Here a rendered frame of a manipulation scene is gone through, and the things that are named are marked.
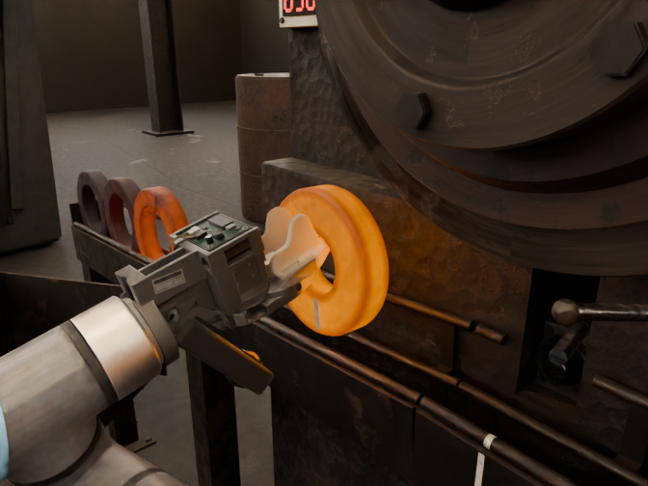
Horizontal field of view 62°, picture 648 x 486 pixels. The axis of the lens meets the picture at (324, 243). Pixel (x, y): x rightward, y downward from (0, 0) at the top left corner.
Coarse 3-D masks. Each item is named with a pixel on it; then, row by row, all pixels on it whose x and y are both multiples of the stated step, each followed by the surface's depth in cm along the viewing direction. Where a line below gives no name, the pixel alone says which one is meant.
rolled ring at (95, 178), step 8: (80, 176) 127; (88, 176) 123; (96, 176) 122; (104, 176) 123; (80, 184) 129; (88, 184) 124; (96, 184) 121; (104, 184) 122; (80, 192) 130; (88, 192) 131; (96, 192) 121; (80, 200) 132; (88, 200) 132; (96, 200) 122; (80, 208) 133; (88, 208) 132; (88, 216) 132; (96, 216) 133; (104, 216) 120; (88, 224) 132; (96, 224) 132; (104, 224) 121; (104, 232) 123
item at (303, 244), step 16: (304, 224) 51; (288, 240) 50; (304, 240) 51; (320, 240) 55; (272, 256) 50; (288, 256) 51; (304, 256) 52; (320, 256) 52; (272, 272) 50; (288, 272) 50
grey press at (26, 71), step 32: (0, 0) 254; (0, 32) 258; (32, 32) 268; (0, 64) 261; (32, 64) 271; (0, 96) 264; (32, 96) 274; (0, 128) 267; (32, 128) 278; (0, 160) 269; (32, 160) 281; (0, 192) 272; (32, 192) 285; (0, 224) 276; (32, 224) 288
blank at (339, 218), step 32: (320, 192) 53; (320, 224) 53; (352, 224) 50; (352, 256) 51; (384, 256) 51; (320, 288) 58; (352, 288) 52; (384, 288) 52; (320, 320) 57; (352, 320) 53
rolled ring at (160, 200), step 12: (144, 192) 98; (156, 192) 95; (168, 192) 96; (144, 204) 99; (156, 204) 95; (168, 204) 93; (180, 204) 94; (144, 216) 102; (168, 216) 92; (180, 216) 93; (144, 228) 104; (168, 228) 93; (180, 228) 93; (144, 240) 104; (156, 240) 106; (144, 252) 104; (156, 252) 105
